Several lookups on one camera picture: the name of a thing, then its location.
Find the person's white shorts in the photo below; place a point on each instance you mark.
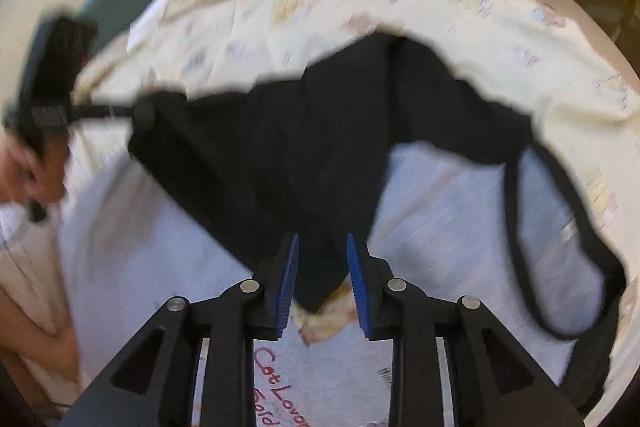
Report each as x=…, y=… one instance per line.
x=30, y=267

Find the grey printed t-shirt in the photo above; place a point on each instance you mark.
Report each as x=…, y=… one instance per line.
x=450, y=232

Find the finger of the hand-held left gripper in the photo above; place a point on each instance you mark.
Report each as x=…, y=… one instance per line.
x=100, y=112

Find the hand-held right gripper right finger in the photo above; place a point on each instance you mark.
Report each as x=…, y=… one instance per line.
x=356, y=282

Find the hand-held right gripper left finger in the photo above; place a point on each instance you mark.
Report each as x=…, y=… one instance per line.
x=287, y=277

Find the black tank top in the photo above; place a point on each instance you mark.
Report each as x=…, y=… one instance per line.
x=310, y=147

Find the person's left hand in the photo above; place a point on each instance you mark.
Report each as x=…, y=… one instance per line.
x=47, y=177

